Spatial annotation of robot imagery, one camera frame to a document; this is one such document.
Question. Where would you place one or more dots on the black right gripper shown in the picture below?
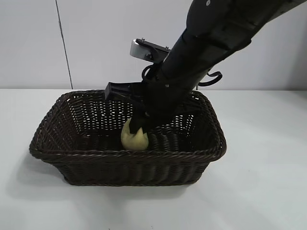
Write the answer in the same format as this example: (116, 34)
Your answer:
(168, 91)

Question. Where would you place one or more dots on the pale yellow egg yolk pastry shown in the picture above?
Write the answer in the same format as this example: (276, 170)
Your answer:
(134, 142)

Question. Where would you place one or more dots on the dark brown wicker basket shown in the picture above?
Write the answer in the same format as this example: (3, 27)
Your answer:
(120, 167)

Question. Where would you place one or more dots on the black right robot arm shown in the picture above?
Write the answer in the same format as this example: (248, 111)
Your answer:
(227, 24)

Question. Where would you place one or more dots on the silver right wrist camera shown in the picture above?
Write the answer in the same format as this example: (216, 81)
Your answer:
(139, 50)

